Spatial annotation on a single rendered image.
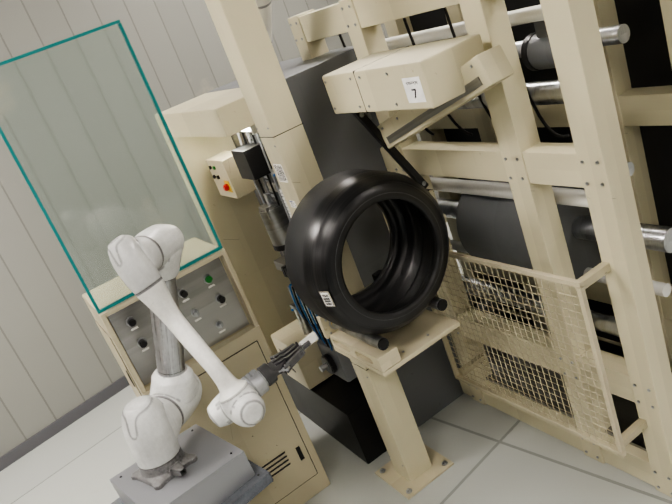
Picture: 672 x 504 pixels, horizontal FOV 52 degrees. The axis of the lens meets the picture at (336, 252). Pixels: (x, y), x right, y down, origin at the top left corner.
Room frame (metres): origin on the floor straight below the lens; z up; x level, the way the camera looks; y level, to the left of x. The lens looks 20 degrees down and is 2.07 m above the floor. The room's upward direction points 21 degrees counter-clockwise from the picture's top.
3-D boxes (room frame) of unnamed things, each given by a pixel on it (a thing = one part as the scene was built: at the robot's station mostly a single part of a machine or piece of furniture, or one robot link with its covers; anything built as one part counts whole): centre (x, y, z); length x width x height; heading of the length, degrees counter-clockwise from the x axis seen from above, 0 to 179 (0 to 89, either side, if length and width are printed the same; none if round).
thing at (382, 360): (2.29, 0.03, 0.83); 0.36 x 0.09 x 0.06; 24
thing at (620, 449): (2.27, -0.49, 0.65); 0.90 x 0.02 x 0.70; 24
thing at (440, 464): (2.57, 0.03, 0.01); 0.27 x 0.27 x 0.02; 24
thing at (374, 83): (2.36, -0.42, 1.71); 0.61 x 0.25 x 0.15; 24
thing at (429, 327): (2.35, -0.09, 0.80); 0.37 x 0.36 x 0.02; 114
